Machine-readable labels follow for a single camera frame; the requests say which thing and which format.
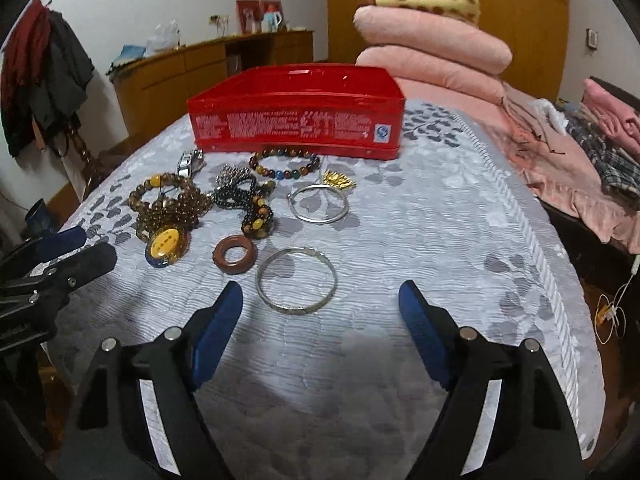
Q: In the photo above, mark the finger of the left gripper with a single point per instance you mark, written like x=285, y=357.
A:
x=82, y=264
x=61, y=243

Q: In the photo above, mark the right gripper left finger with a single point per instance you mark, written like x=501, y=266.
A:
x=179, y=362

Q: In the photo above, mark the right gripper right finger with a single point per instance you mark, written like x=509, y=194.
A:
x=464, y=363

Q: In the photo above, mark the silver bangle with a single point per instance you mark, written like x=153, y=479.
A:
x=318, y=204
x=296, y=281

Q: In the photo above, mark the brown stone ring pendant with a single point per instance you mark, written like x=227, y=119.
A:
x=235, y=254

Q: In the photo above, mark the silver wrist watch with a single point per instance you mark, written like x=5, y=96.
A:
x=190, y=163

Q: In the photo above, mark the white grey leaf bedspread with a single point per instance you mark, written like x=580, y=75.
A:
x=342, y=393

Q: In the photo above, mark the hanging dark clothes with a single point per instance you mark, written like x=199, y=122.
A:
x=44, y=79

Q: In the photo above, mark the wooden sideboard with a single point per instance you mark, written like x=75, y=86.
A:
x=152, y=92

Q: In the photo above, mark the blue cloth on sideboard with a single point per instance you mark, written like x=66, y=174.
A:
x=129, y=54

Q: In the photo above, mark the white plastic bag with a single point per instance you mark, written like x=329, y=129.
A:
x=164, y=38

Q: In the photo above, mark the gold pendant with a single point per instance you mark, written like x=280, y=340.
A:
x=337, y=180

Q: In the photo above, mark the red tin box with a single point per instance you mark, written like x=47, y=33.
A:
x=328, y=109

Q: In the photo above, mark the pink bed sheet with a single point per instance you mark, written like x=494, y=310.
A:
x=564, y=179

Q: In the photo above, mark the plaid shirt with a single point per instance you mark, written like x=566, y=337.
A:
x=619, y=175

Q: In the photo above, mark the white kettle red lid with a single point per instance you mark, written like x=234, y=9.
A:
x=272, y=19

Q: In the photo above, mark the folded pink garment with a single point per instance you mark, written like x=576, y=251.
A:
x=618, y=121

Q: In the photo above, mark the lower pink pillow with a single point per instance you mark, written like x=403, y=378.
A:
x=405, y=63

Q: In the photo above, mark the pink pillow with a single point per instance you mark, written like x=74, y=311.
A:
x=433, y=34
x=405, y=63

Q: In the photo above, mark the upper pink pillow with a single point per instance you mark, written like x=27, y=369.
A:
x=433, y=34

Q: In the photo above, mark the yellow spotted blanket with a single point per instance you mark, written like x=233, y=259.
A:
x=463, y=10

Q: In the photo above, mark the wooden wardrobe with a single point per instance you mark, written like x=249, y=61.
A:
x=535, y=31

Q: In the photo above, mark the wall power socket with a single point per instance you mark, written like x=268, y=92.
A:
x=221, y=23

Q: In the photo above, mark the red picture frame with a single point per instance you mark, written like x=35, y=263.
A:
x=250, y=14

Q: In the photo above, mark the wall switch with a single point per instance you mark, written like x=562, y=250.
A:
x=592, y=39

